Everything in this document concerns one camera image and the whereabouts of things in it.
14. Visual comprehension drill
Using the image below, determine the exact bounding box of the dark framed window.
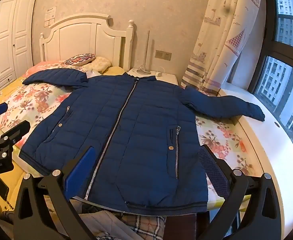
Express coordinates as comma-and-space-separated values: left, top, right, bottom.
248, 0, 293, 133

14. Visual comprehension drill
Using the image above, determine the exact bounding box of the white window ledge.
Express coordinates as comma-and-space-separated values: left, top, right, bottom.
219, 87, 293, 240

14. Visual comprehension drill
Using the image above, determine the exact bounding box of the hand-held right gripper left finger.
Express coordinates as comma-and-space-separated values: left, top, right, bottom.
13, 146, 97, 240

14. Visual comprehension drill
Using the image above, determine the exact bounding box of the white wooden headboard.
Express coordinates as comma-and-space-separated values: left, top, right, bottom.
39, 14, 135, 70

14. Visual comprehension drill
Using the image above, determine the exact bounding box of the white slim table lamp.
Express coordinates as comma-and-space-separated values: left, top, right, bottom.
133, 30, 153, 75

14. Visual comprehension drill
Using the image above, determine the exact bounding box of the white wardrobe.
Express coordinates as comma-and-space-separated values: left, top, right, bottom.
0, 0, 38, 98

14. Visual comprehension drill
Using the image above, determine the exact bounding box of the pale yellow pillow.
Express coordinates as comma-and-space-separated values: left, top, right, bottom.
83, 56, 112, 75

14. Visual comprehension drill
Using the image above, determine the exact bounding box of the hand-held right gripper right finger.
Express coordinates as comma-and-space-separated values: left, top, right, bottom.
198, 144, 283, 240

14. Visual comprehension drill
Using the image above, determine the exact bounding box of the white quilted cloth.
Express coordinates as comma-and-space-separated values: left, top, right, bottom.
79, 209, 127, 240

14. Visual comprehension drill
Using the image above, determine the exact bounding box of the wall switch panel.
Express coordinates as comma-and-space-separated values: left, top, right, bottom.
154, 50, 172, 61

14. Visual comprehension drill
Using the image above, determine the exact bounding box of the paper wall notice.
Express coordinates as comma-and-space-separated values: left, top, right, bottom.
45, 6, 56, 20

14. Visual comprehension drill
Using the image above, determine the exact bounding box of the plaid cloth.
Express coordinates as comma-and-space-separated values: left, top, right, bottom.
122, 212, 167, 240

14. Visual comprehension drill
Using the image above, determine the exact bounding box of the printed curtain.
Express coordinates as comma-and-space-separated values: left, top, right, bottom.
181, 0, 267, 97

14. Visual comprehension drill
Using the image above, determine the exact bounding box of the floral bedsheet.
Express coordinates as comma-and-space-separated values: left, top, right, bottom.
0, 61, 262, 205

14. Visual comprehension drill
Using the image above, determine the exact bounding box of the blue puffer jacket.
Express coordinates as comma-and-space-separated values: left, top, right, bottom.
19, 70, 265, 217

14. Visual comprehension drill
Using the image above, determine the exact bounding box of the patterned round pillow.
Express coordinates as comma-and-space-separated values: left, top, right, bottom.
64, 53, 96, 67

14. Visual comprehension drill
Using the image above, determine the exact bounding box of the white nightstand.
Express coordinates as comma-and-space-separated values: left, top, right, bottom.
127, 69, 179, 88

